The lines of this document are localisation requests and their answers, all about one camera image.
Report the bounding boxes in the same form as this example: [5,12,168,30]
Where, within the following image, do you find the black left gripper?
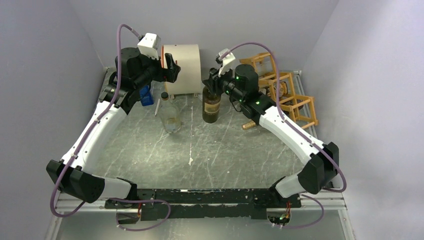
[134,49,182,90]

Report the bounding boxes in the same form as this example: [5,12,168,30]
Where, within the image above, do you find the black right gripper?
[202,63,245,103]

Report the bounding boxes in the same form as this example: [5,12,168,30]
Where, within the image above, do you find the dark green labelled wine bottle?
[202,86,221,124]

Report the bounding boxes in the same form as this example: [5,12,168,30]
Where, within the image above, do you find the blue rectangular box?
[139,84,154,106]

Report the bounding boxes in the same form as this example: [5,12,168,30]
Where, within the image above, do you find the large clear glass bottle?
[158,91,182,133]

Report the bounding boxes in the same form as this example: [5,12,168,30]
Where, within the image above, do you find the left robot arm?
[46,47,181,208]

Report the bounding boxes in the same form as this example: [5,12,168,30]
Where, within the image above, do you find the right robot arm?
[202,64,340,207]

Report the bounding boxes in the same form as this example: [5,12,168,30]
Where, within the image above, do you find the brown bottle with gold cap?
[241,120,256,130]

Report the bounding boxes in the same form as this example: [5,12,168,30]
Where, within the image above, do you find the wooden wine rack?
[239,52,319,129]

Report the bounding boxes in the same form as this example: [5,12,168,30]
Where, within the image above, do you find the cream cylindrical drum box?
[161,44,203,99]

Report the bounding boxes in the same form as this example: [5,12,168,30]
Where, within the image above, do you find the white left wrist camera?
[137,33,161,60]

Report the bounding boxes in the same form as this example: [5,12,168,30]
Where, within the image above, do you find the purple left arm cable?
[49,23,172,233]

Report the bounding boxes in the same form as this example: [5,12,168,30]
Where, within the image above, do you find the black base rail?
[104,188,301,221]

